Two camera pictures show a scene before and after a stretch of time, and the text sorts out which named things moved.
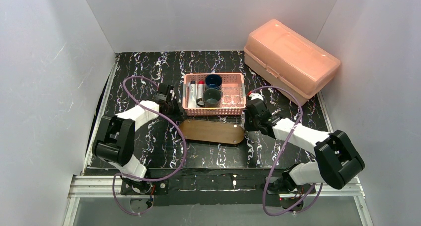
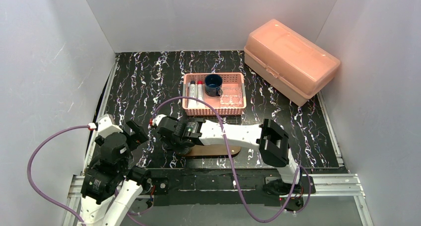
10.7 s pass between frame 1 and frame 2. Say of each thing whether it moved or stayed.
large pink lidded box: stayed
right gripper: moved
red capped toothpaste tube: stayed
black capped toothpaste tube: stayed
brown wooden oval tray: moved
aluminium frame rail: stayed
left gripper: moved
